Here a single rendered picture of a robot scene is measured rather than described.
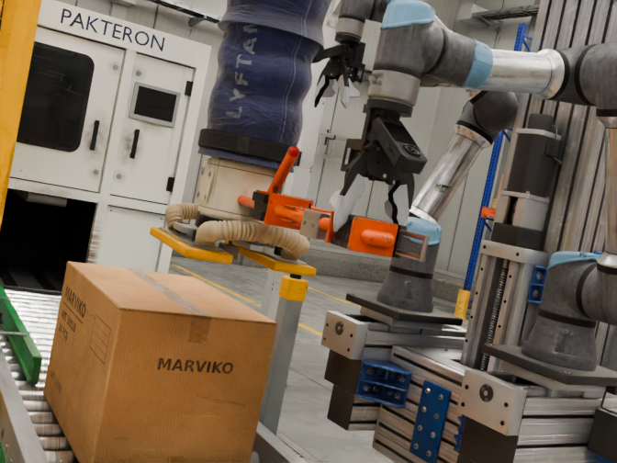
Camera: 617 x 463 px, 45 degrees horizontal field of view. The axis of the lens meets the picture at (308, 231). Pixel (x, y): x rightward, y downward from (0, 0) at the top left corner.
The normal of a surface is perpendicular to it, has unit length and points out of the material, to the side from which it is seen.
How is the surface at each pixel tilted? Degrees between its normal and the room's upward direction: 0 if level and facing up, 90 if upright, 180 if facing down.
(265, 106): 75
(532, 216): 90
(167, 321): 90
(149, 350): 90
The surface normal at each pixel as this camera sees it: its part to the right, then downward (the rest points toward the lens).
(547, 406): 0.54, 0.14
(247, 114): -0.10, -0.17
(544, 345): -0.61, -0.40
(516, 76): 0.41, 0.47
